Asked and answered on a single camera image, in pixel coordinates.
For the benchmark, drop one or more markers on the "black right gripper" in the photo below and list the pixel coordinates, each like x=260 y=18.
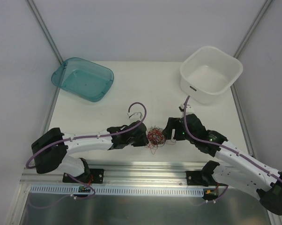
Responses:
x=176 y=129

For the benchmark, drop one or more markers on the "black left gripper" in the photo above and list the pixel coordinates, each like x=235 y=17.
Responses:
x=138 y=135

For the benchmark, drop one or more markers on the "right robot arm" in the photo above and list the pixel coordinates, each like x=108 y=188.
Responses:
x=242 y=172

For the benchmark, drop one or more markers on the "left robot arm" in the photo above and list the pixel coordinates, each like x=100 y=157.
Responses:
x=54 y=150

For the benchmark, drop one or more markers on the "white plastic basket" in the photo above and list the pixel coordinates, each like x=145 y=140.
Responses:
x=208 y=73

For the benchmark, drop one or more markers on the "teal transparent plastic tray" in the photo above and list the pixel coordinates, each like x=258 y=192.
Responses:
x=83 y=78

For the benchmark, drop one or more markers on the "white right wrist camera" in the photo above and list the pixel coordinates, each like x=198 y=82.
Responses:
x=186 y=110

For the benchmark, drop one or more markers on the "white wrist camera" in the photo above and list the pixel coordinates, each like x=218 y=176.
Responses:
x=186 y=110
x=135 y=116

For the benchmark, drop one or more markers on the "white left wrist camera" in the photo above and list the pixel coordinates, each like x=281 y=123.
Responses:
x=135 y=116

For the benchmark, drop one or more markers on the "aluminium frame rail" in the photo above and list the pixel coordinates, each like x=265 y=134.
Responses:
x=145 y=174

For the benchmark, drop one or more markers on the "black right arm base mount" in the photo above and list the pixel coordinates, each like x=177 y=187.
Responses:
x=202 y=177

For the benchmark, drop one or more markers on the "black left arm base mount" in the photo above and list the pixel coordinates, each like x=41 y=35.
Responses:
x=93 y=175

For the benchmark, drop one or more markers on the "white slotted cable duct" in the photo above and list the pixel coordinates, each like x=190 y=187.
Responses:
x=114 y=190

